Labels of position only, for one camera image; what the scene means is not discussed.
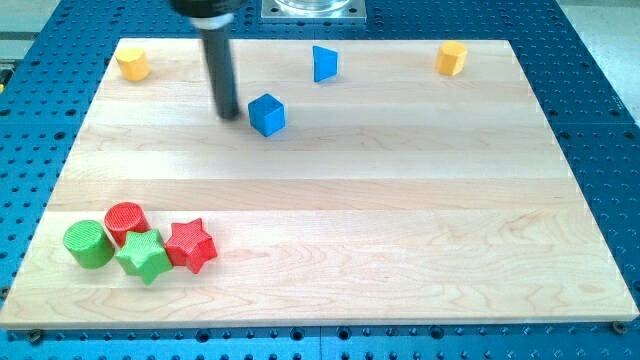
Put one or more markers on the blue triangle block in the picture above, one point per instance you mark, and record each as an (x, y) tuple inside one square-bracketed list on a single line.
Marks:
[(325, 63)]

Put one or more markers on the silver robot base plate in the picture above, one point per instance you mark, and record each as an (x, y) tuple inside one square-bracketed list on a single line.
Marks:
[(290, 11)]

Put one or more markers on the blue perforated table mat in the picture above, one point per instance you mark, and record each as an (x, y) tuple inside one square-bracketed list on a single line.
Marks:
[(50, 92)]

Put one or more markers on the green cylinder block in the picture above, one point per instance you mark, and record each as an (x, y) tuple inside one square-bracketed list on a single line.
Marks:
[(88, 243)]

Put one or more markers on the red cylinder block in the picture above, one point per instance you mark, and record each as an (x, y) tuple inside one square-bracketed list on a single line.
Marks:
[(123, 218)]

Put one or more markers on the blue cube block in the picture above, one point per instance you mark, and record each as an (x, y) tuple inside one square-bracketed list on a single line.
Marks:
[(267, 115)]

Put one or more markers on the red star block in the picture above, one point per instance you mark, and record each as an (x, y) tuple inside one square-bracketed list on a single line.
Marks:
[(190, 245)]

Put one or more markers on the yellow hexagon block right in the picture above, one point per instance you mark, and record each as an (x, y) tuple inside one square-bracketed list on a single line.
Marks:
[(451, 58)]

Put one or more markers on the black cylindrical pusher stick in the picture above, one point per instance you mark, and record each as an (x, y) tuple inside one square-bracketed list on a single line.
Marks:
[(214, 33)]

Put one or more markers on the green star block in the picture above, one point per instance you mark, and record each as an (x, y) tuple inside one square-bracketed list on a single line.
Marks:
[(144, 255)]

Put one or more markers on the wooden board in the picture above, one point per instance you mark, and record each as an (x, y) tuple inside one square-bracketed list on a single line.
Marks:
[(393, 195)]

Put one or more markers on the yellow pentagon block left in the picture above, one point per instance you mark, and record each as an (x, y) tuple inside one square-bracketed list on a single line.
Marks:
[(133, 64)]

